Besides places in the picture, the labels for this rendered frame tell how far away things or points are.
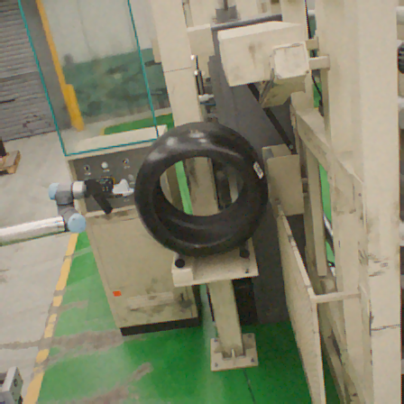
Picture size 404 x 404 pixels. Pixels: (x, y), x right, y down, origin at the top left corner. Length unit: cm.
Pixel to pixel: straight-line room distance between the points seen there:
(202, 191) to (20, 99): 917
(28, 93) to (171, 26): 914
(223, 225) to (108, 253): 92
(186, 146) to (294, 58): 59
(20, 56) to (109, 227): 857
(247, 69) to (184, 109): 70
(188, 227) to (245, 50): 99
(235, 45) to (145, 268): 172
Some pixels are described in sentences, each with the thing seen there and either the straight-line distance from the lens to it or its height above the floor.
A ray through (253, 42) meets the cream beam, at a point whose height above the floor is 175.
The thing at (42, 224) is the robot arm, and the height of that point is 122.
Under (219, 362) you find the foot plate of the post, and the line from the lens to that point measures 274.
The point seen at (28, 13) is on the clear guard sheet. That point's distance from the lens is 255.
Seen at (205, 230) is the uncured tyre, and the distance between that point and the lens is 212.
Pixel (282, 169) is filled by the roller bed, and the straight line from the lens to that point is 209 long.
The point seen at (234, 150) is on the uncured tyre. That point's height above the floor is 136.
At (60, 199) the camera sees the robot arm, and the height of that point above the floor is 125.
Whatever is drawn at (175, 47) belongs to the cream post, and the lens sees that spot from 204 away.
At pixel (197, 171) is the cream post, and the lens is 215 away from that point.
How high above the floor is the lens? 186
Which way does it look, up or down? 22 degrees down
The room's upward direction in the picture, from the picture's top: 11 degrees counter-clockwise
